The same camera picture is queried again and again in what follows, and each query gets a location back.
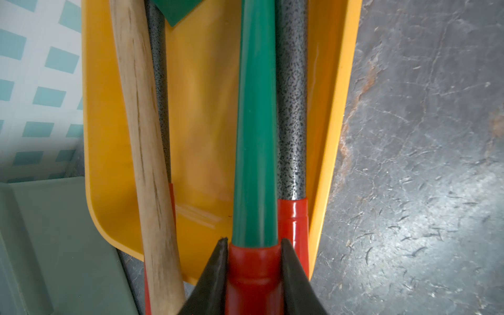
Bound wooden handled small hoe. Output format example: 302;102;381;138
110;1;185;314

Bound yellow plastic tray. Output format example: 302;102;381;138
82;1;362;284

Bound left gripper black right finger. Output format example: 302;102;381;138
281;238;328;315

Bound green handled small hoe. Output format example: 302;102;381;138
224;1;284;314

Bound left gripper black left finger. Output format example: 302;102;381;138
178;238;228;315

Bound translucent green storage box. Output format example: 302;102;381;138
1;177;137;314

